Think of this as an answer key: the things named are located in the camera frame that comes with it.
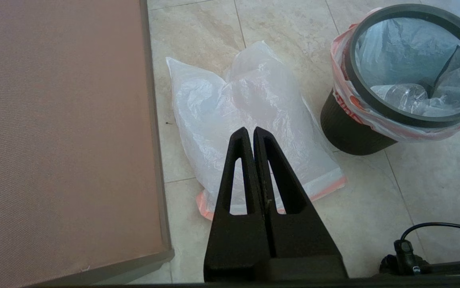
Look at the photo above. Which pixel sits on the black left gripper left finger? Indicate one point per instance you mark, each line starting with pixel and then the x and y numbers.
pixel 233 248

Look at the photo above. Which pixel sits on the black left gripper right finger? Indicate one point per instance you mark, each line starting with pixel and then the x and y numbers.
pixel 301 248

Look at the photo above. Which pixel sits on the black round trash bin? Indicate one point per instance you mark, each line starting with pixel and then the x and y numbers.
pixel 345 128

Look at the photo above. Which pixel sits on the used translucent trash bag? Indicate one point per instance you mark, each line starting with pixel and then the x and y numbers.
pixel 393 44

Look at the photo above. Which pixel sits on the white red plastic bag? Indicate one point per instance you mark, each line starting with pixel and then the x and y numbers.
pixel 214 120

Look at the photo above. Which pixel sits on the crushed clear plastic bottle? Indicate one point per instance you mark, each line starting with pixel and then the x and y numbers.
pixel 401 96

